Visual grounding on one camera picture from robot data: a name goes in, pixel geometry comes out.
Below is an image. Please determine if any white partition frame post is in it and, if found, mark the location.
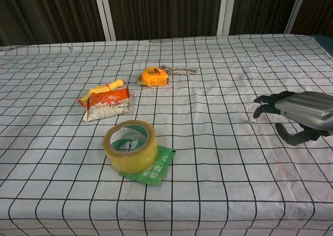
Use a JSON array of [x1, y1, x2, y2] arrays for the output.
[[216, 0, 237, 37], [93, 0, 117, 41], [284, 0, 310, 34]]

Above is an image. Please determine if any orange tape measure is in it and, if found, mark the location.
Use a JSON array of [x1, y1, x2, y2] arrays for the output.
[[137, 67, 170, 87]]

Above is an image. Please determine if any yellow candy bar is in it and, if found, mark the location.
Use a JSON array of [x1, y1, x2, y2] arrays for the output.
[[80, 79, 126, 102]]

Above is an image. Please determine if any braided wrist cord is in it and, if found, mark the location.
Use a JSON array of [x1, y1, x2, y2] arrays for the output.
[[159, 65, 198, 75]]

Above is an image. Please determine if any clear packing tape roll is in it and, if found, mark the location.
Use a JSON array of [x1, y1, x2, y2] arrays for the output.
[[103, 120, 159, 174]]

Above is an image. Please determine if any orange white snack bag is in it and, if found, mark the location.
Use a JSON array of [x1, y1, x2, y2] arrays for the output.
[[76, 87, 134, 122]]

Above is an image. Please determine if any green sachet packet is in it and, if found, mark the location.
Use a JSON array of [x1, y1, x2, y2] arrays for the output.
[[118, 145, 176, 187]]

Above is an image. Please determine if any white grid tablecloth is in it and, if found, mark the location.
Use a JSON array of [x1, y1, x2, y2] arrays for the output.
[[0, 33, 333, 236]]

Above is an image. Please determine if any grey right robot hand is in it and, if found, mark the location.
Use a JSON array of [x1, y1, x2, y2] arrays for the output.
[[253, 90, 333, 147]]

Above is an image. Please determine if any dark curtain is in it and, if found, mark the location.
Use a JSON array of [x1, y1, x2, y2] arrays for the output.
[[0, 0, 333, 46]]

